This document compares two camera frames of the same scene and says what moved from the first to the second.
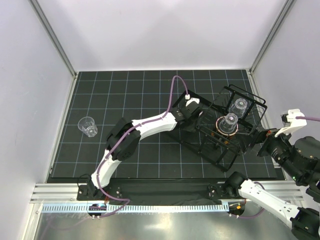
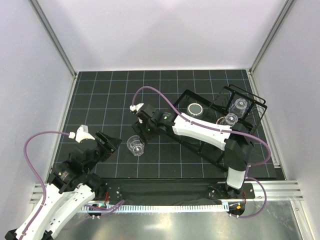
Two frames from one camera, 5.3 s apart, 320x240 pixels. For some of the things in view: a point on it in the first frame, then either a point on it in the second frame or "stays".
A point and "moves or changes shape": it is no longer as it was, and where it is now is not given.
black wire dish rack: (228, 121) stays
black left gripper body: (192, 124) → (102, 155)
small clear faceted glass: (237, 108) stays
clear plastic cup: (87, 125) moves or changes shape
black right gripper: (258, 134) → (140, 124)
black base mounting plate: (157, 190) stays
